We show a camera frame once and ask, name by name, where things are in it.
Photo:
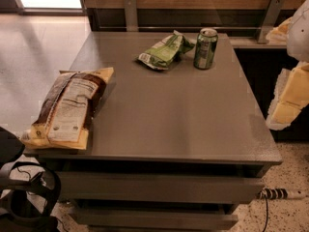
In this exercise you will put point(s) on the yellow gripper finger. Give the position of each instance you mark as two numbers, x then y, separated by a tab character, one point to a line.
279	33
291	95

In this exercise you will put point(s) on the green soda can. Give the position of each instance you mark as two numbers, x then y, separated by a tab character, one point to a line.
205	48

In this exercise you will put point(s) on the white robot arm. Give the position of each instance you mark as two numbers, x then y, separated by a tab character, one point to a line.
297	42

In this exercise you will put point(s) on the green chip bag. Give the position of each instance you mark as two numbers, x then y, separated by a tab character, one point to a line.
162	54

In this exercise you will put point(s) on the brown chip bag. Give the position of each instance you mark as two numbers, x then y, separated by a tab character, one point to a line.
68	110

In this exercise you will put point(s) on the white power strip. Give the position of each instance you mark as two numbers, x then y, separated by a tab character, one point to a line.
281	193

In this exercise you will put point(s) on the upper grey drawer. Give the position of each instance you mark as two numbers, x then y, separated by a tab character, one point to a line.
158	188

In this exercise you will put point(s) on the grey drawer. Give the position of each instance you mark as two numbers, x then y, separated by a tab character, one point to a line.
158	188
153	220

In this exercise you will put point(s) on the lower grey drawer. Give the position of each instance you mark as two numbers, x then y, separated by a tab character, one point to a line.
153	220

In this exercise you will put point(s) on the black office chair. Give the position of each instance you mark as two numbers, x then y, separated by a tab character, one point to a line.
28	204

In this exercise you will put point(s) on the right metal bracket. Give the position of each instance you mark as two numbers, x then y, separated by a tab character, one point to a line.
272	12

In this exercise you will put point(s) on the metal bracket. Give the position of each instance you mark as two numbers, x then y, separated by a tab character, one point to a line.
131	15
272	12

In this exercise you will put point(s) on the left metal bracket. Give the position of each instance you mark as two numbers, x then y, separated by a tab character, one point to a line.
131	15

